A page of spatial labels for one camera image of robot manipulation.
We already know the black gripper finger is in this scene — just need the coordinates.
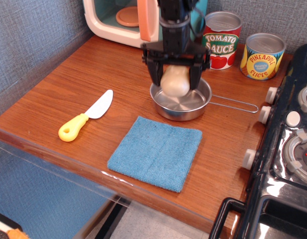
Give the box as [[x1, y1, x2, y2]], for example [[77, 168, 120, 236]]
[[189, 63, 204, 90], [147, 59, 163, 86]]

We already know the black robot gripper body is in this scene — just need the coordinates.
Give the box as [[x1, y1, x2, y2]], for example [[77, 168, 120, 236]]
[[141, 17, 210, 71]]

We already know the beige toy potato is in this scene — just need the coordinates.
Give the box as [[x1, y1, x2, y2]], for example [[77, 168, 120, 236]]
[[160, 65, 190, 97]]

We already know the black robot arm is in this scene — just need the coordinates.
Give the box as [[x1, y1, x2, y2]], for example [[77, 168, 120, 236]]
[[141, 0, 210, 90]]

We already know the tomato sauce toy can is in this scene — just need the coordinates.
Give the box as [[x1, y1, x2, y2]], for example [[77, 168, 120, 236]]
[[202, 11, 242, 70]]

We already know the teal white toy microwave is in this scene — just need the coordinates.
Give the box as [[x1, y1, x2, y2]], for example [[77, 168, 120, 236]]
[[83, 0, 208, 49]]

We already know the pineapple slices toy can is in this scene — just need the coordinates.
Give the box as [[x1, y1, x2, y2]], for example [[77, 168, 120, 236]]
[[240, 33, 286, 81]]

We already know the blue folded cloth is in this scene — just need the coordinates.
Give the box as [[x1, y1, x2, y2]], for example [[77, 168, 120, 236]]
[[107, 117, 202, 193]]

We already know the black toy stove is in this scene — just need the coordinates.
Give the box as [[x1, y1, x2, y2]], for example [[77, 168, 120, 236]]
[[209, 44, 307, 239]]

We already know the orange fuzzy object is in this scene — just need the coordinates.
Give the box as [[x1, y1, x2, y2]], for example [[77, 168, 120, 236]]
[[0, 229, 29, 239]]

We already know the silver pot with wire handle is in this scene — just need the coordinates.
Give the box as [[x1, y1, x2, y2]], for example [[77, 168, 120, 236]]
[[150, 79, 259, 121]]

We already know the black braided cable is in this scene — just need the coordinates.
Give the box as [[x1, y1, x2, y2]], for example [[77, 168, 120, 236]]
[[189, 0, 206, 39]]

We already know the yellow handled toy knife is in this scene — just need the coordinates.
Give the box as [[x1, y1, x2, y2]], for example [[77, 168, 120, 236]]
[[58, 89, 113, 142]]

